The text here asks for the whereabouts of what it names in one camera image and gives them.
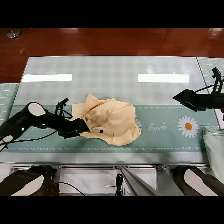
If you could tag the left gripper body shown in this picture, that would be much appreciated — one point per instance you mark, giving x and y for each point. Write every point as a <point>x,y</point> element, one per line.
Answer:
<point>74,126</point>

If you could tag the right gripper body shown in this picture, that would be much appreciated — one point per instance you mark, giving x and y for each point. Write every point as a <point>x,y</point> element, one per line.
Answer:
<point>195,100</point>

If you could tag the cream yellow shirt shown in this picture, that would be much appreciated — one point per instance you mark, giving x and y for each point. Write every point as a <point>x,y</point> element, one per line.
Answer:
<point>111,121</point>

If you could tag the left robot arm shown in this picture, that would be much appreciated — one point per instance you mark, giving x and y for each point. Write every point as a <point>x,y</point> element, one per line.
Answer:
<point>20,120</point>

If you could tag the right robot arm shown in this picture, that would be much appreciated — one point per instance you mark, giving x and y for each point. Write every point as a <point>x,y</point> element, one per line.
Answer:
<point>200,181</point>

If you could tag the pale green garment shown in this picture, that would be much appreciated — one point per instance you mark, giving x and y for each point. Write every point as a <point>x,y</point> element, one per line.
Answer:
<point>216,151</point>

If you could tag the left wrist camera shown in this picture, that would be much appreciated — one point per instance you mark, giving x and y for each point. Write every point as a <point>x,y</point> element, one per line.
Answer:
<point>62,104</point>

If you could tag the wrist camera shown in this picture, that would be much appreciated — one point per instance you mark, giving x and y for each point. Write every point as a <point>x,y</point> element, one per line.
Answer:
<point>62,104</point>
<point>216,77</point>

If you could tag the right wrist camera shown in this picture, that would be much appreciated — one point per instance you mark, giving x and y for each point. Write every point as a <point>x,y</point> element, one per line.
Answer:
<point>216,77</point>

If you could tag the silver frame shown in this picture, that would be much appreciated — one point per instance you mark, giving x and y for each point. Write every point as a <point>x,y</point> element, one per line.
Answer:
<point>140,180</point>

